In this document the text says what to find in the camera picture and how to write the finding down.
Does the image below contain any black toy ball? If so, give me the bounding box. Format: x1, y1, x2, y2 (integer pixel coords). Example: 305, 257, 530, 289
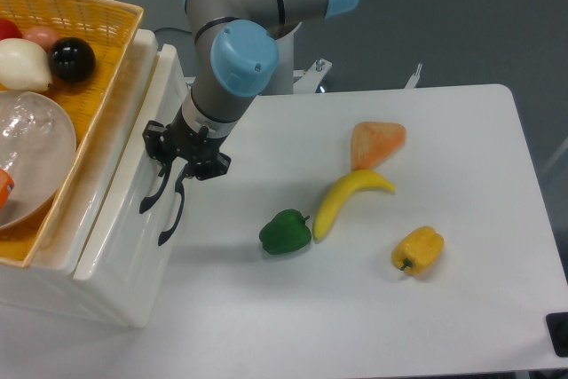
48, 37, 96, 83

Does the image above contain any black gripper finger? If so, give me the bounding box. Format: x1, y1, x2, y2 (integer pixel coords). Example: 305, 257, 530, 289
181, 153, 232, 181
142, 120, 177, 178

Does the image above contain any clear plastic bottle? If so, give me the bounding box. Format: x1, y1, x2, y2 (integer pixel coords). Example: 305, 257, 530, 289
0, 92, 70, 211

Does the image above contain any white drawer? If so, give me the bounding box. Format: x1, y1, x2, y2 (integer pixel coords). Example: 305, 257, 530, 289
75, 44, 188, 289

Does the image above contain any white toy onion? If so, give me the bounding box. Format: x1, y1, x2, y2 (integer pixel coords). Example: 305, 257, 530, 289
1, 38, 52, 92

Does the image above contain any pink toy peach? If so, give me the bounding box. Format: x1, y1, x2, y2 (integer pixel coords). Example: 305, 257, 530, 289
22, 26, 59, 51

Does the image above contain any black corner device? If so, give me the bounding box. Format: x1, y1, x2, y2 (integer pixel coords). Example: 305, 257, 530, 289
545, 312, 568, 358

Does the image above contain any black lower drawer handle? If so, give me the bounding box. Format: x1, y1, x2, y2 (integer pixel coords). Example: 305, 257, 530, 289
157, 172, 186, 247

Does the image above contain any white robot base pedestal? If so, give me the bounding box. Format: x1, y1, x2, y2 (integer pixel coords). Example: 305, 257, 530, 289
262, 23, 302, 96

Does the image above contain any orange toy bread slice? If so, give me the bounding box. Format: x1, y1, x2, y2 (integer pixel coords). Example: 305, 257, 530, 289
351, 122, 406, 170

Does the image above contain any yellow toy banana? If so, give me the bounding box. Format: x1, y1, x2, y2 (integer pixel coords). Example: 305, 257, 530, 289
312, 170, 396, 241

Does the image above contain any grey round plate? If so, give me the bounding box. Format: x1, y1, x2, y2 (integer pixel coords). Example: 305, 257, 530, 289
0, 91, 78, 233

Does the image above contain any yellow woven basket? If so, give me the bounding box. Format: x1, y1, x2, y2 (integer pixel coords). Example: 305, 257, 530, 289
1, 0, 144, 268

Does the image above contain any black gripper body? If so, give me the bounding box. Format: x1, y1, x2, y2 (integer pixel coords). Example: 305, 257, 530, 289
169, 110, 225, 162

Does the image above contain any red toy tomato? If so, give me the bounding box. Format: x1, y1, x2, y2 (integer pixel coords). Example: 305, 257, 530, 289
0, 18, 22, 41

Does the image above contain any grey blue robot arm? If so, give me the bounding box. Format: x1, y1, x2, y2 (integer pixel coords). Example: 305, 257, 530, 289
144, 0, 359, 180

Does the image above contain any black drawer handle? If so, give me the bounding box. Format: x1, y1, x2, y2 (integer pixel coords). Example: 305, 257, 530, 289
157, 172, 186, 247
138, 163, 171, 214

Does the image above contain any green toy bell pepper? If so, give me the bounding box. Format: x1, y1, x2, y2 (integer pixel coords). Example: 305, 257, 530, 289
259, 209, 312, 256

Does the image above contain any black top drawer handle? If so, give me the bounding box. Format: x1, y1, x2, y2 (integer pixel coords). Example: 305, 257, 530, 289
138, 163, 171, 214

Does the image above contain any yellow toy bell pepper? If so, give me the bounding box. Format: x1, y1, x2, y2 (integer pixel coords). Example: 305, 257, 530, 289
391, 225, 445, 276

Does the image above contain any white plastic drawer cabinet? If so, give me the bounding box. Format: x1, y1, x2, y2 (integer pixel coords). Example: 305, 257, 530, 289
1, 29, 165, 328

